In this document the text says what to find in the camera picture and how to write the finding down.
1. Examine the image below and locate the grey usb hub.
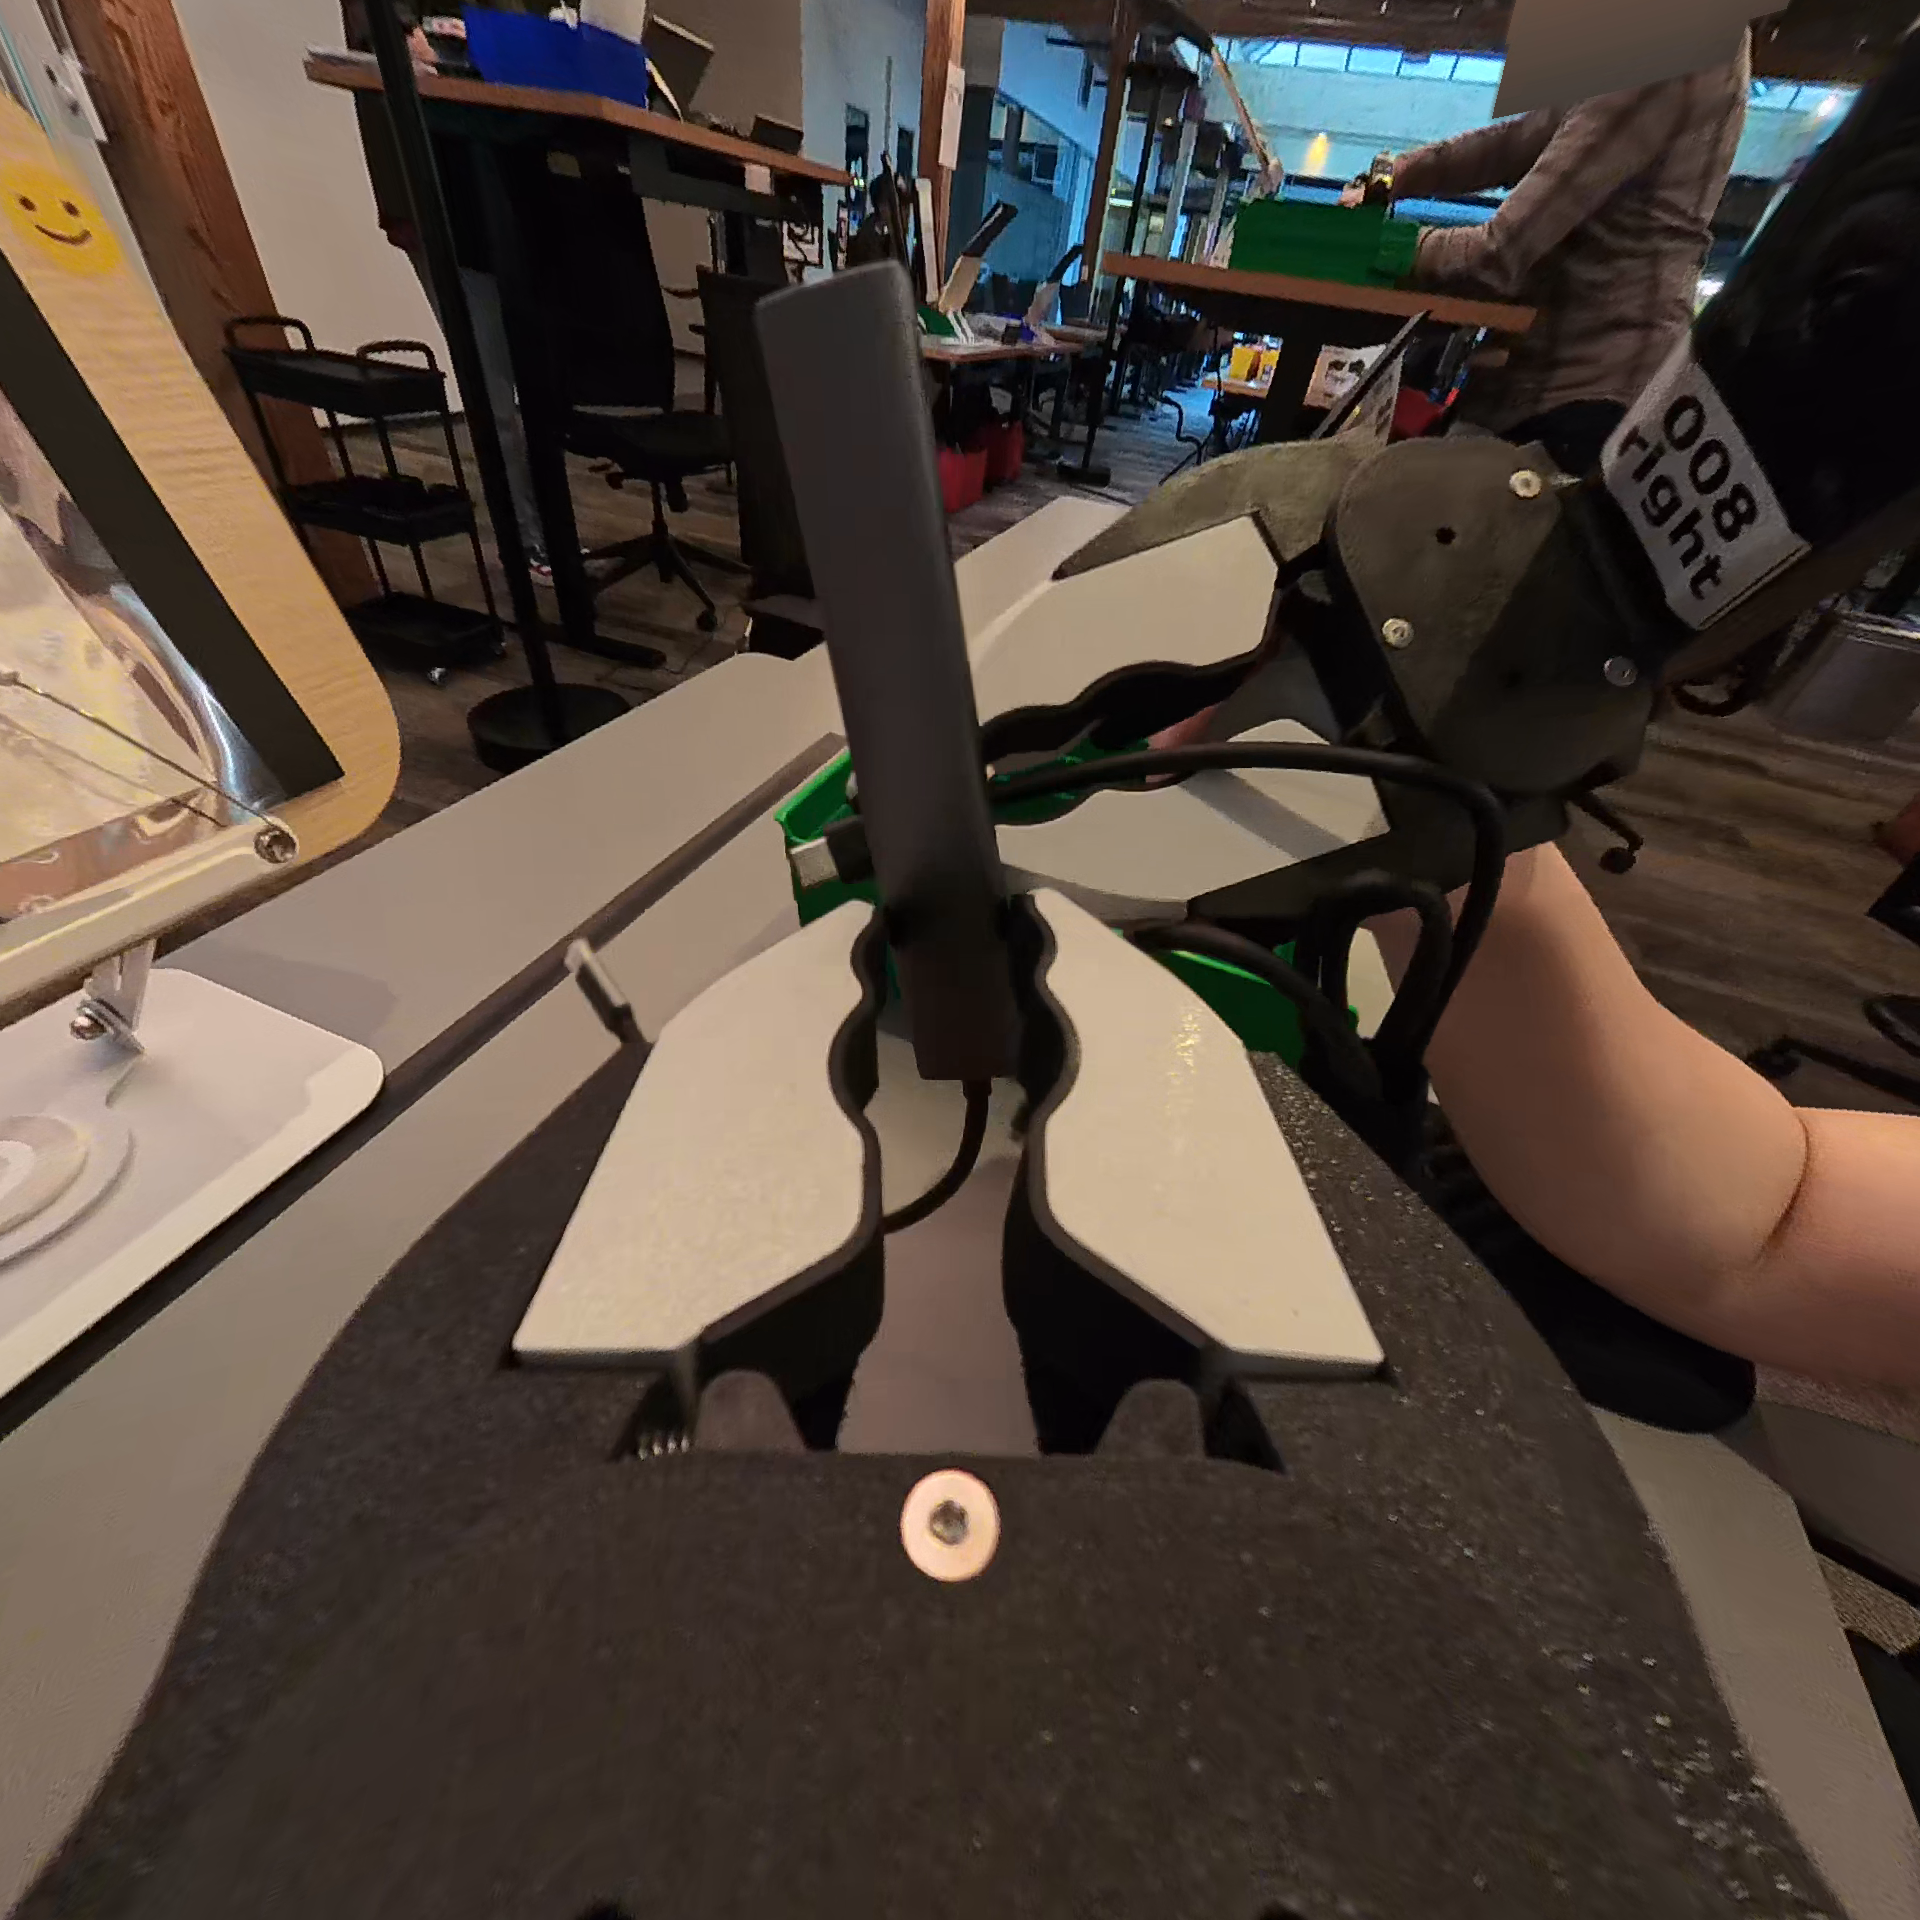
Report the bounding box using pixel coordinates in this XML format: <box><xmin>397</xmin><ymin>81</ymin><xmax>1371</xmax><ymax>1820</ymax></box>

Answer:
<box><xmin>754</xmin><ymin>263</ymin><xmax>1027</xmax><ymax>1087</ymax></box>

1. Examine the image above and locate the person's right forearm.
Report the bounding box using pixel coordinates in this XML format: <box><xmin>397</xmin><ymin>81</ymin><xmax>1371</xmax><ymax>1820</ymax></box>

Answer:
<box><xmin>1423</xmin><ymin>846</ymin><xmax>1920</xmax><ymax>1391</ymax></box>

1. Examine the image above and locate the clear acrylic panel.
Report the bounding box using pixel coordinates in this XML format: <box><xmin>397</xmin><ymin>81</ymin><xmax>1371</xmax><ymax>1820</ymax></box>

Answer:
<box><xmin>0</xmin><ymin>386</ymin><xmax>302</xmax><ymax>921</ymax></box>

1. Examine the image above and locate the wooden standing desk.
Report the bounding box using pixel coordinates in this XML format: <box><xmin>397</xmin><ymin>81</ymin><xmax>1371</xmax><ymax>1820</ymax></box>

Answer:
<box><xmin>304</xmin><ymin>54</ymin><xmax>854</xmax><ymax>671</ymax></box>

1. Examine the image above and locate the blue bin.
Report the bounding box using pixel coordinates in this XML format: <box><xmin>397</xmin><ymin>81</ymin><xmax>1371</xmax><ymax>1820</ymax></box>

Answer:
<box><xmin>463</xmin><ymin>6</ymin><xmax>650</xmax><ymax>111</ymax></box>

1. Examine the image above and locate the long black usb-c cable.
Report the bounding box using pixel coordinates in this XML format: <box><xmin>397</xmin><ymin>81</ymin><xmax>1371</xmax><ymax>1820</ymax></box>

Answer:
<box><xmin>787</xmin><ymin>741</ymin><xmax>1509</xmax><ymax>1083</ymax></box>

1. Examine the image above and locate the small green bin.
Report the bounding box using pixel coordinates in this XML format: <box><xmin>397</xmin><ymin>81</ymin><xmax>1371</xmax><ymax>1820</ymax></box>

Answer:
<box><xmin>1226</xmin><ymin>199</ymin><xmax>1424</xmax><ymax>291</ymax></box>

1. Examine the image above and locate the wooden table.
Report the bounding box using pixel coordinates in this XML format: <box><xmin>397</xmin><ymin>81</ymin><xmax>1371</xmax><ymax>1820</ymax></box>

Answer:
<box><xmin>1099</xmin><ymin>253</ymin><xmax>1543</xmax><ymax>452</ymax></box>

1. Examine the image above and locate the wooden pillar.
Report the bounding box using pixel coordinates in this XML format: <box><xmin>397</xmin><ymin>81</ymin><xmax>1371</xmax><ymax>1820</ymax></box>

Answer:
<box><xmin>57</xmin><ymin>0</ymin><xmax>379</xmax><ymax>610</ymax></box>

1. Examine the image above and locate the black pole stand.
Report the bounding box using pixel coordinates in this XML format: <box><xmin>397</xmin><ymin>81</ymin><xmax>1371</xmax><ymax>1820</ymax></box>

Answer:
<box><xmin>360</xmin><ymin>0</ymin><xmax>637</xmax><ymax>774</ymax></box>

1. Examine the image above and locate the white stand base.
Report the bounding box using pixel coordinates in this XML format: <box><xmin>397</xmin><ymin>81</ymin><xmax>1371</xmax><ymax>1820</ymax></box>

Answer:
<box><xmin>0</xmin><ymin>965</ymin><xmax>390</xmax><ymax>1401</ymax></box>

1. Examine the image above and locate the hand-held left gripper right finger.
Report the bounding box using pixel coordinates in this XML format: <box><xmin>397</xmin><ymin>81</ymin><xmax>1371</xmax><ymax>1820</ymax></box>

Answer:
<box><xmin>998</xmin><ymin>888</ymin><xmax>1386</xmax><ymax>1391</ymax></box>

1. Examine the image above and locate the black office chair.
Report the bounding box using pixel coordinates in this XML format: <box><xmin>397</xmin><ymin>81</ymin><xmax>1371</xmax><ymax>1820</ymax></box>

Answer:
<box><xmin>562</xmin><ymin>150</ymin><xmax>745</xmax><ymax>636</ymax></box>

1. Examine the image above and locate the black rolling cart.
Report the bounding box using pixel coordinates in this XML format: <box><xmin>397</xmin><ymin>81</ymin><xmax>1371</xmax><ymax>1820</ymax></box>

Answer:
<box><xmin>223</xmin><ymin>313</ymin><xmax>511</xmax><ymax>691</ymax></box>

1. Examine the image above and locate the wooden board with smiley sticker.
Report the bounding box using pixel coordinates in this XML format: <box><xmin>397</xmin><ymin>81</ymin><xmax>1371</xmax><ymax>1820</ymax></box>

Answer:
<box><xmin>0</xmin><ymin>83</ymin><xmax>404</xmax><ymax>963</ymax></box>

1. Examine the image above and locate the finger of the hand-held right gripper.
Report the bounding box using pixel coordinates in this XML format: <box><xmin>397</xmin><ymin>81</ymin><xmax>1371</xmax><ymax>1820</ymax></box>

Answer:
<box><xmin>986</xmin><ymin>717</ymin><xmax>1395</xmax><ymax>919</ymax></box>
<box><xmin>968</xmin><ymin>434</ymin><xmax>1398</xmax><ymax>768</ymax></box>

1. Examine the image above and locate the green plastic bin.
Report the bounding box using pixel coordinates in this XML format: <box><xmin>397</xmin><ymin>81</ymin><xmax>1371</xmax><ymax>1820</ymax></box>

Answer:
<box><xmin>774</xmin><ymin>733</ymin><xmax>1360</xmax><ymax>1060</ymax></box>

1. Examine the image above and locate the red bin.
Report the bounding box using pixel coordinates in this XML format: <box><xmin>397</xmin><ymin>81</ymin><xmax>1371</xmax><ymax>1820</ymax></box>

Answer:
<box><xmin>937</xmin><ymin>423</ymin><xmax>1033</xmax><ymax>516</ymax></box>

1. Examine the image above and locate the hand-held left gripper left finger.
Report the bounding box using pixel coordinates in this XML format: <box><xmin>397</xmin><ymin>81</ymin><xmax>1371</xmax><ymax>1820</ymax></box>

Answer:
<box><xmin>511</xmin><ymin>894</ymin><xmax>897</xmax><ymax>1391</ymax></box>

